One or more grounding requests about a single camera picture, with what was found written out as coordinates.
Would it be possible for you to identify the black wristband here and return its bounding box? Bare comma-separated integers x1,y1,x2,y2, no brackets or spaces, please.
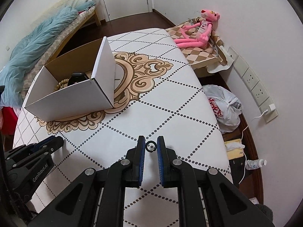
68,72,89,86

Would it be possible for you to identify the red bed sheet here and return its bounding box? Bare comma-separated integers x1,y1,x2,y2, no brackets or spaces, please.
1,107,18,136

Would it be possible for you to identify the white cardboard box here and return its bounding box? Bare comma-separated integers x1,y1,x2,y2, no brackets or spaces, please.
24,37,116,122

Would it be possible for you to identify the white patterned tablecloth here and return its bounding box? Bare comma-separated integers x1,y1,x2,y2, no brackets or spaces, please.
14,28,231,213

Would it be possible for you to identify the tissue pack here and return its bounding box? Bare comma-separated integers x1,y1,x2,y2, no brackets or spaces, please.
224,139,245,160

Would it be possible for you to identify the bed with checkered mattress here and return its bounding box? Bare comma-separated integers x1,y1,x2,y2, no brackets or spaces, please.
1,0,98,108

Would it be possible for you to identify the light blue duvet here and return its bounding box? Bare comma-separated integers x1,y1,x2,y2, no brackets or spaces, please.
1,1,95,108

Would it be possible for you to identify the white plastic bag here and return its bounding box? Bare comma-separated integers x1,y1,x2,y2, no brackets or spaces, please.
202,85,242,134

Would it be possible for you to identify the white charger plug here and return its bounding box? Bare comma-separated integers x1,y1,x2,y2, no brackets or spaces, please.
266,103,276,113

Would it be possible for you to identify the pink panther plush toy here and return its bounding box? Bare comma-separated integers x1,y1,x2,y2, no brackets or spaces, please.
174,9,220,49

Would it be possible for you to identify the white pillow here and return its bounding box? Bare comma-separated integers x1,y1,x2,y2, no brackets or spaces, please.
30,0,100,28

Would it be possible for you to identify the white wall socket strip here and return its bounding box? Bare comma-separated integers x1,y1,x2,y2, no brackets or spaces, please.
227,47,278,123

